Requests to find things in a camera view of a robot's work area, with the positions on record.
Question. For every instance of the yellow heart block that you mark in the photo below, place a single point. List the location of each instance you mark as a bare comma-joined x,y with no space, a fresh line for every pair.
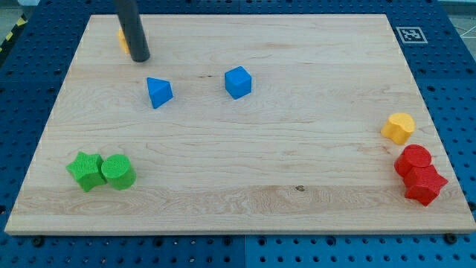
398,127

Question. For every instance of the light wooden board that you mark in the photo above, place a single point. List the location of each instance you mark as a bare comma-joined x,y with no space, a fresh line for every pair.
302,153

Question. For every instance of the blue cube block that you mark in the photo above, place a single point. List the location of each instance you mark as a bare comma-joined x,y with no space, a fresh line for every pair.
238,82

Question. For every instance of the blue triangular prism block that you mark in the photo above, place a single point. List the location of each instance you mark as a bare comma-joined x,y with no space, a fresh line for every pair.
160,91

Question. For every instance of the green cylinder block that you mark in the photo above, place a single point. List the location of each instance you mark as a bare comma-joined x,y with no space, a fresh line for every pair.
118,171

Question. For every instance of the yellow block behind rod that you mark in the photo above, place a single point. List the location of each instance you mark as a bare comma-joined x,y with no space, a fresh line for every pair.
122,41

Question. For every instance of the green star block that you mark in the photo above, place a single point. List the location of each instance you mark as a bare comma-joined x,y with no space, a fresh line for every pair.
86,170

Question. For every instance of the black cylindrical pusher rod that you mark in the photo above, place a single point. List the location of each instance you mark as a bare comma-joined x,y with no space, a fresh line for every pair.
131,24

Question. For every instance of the red cylinder block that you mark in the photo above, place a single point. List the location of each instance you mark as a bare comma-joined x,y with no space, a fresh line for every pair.
412,156

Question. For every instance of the red star block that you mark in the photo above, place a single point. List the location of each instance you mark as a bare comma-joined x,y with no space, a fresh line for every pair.
423,184

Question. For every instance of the white fiducial marker tag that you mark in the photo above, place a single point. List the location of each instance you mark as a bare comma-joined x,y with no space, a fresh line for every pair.
411,35

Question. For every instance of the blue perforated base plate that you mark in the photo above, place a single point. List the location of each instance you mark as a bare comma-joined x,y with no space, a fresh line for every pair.
35,68

